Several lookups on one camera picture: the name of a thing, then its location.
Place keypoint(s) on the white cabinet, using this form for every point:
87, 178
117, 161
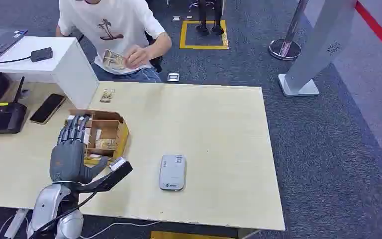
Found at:
69, 71

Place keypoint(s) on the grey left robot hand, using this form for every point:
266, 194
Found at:
66, 161

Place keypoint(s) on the yellow floor tape square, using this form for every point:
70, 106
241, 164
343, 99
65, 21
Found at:
182, 34

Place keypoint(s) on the wooden card box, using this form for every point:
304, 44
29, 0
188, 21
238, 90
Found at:
120, 132

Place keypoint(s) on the white card in box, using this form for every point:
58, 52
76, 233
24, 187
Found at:
87, 137

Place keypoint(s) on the black smartphone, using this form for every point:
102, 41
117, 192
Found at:
47, 109

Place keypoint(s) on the person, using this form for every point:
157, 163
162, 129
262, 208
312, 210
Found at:
112, 26

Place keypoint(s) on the grey card reader device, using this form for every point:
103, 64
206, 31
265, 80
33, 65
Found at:
172, 172

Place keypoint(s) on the printed card stack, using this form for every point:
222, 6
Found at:
113, 60

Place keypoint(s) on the small floor socket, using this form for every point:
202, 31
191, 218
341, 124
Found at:
176, 18

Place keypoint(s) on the grey kiosk stand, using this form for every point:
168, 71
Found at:
319, 39

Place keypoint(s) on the black router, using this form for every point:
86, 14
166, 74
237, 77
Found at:
1, 118

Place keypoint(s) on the person's left hand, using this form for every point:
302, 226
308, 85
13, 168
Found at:
138, 56

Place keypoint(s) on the chrome stanchion post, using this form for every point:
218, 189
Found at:
285, 49

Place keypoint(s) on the printed card in box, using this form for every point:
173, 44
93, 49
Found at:
105, 144

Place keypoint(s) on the black robot legs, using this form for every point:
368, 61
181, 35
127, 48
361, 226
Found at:
202, 19

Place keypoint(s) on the silver floor socket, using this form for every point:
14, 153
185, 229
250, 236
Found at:
173, 77

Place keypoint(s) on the red floor tape line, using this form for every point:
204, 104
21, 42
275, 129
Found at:
380, 33

